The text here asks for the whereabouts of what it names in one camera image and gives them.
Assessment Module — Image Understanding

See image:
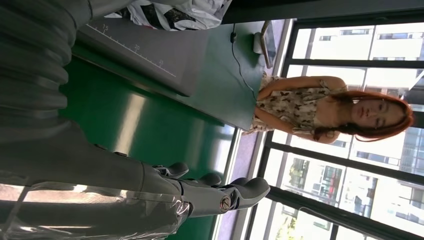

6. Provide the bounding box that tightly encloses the black machine base plate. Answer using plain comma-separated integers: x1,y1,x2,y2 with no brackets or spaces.
75,16,214,98

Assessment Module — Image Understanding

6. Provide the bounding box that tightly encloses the green table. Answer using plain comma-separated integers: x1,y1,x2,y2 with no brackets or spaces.
71,19,286,132

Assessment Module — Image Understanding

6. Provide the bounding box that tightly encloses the black window frame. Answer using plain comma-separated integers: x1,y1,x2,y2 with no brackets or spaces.
245,9,424,240

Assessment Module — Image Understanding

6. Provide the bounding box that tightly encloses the green conveyor belt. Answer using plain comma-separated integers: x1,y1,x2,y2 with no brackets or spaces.
57,56,266,240

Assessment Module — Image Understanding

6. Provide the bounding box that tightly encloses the white cabled device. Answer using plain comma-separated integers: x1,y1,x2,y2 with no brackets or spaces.
253,20,277,69

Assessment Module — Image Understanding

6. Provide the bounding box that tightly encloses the person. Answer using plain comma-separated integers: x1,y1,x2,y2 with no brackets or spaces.
241,72,415,145

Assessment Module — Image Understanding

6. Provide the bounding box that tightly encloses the thin black table cable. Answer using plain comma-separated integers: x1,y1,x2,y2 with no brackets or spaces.
229,23,258,101

